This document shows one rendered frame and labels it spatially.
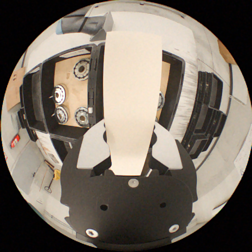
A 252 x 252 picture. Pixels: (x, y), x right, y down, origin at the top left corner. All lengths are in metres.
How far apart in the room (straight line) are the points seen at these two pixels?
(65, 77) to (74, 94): 0.11
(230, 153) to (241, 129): 0.74
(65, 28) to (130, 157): 0.54
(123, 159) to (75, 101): 0.37
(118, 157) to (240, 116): 2.89
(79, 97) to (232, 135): 3.10
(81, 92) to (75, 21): 0.39
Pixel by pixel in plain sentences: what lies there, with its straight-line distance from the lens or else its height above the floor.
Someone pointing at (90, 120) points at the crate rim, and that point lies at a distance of 0.34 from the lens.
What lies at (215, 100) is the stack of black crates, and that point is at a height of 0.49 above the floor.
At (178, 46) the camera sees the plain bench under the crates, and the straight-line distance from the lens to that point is 0.66.
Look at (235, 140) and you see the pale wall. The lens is 2.94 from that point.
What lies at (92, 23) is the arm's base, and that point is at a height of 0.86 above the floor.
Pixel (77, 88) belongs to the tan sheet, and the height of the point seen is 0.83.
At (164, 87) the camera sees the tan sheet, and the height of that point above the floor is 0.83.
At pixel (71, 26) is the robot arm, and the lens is 0.49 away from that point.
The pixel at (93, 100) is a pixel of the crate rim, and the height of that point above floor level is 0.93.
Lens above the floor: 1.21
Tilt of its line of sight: 60 degrees down
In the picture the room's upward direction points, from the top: 180 degrees counter-clockwise
